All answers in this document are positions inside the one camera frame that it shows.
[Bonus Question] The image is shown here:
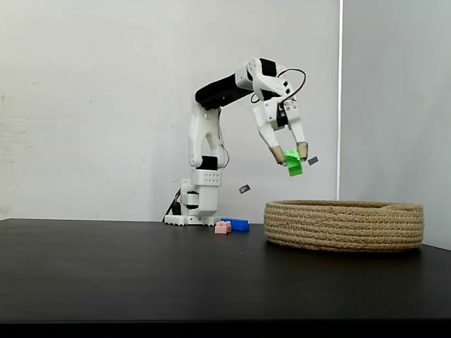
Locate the black base cable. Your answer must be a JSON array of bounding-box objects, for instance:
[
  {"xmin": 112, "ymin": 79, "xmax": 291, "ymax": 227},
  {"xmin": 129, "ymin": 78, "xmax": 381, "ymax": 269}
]
[{"xmin": 164, "ymin": 189, "xmax": 183, "ymax": 223}]

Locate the blue lego block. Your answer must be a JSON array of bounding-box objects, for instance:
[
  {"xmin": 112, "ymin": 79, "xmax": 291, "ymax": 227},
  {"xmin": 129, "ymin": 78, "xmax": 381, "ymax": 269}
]
[{"xmin": 221, "ymin": 218, "xmax": 250, "ymax": 232}]

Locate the white vertical wall strip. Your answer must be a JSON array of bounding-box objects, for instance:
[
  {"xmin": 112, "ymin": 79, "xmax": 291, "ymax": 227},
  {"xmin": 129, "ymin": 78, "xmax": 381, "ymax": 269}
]
[{"xmin": 337, "ymin": 0, "xmax": 345, "ymax": 201}]

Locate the green lego block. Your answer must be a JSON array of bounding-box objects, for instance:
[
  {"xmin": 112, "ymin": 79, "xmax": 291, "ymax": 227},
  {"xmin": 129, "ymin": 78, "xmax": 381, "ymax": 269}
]
[{"xmin": 283, "ymin": 149, "xmax": 304, "ymax": 177}]

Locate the woven rope basket tray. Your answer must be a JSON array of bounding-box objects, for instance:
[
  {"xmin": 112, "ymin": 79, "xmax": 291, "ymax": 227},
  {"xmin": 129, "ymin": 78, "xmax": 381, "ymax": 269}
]
[{"xmin": 264, "ymin": 199, "xmax": 424, "ymax": 253}]

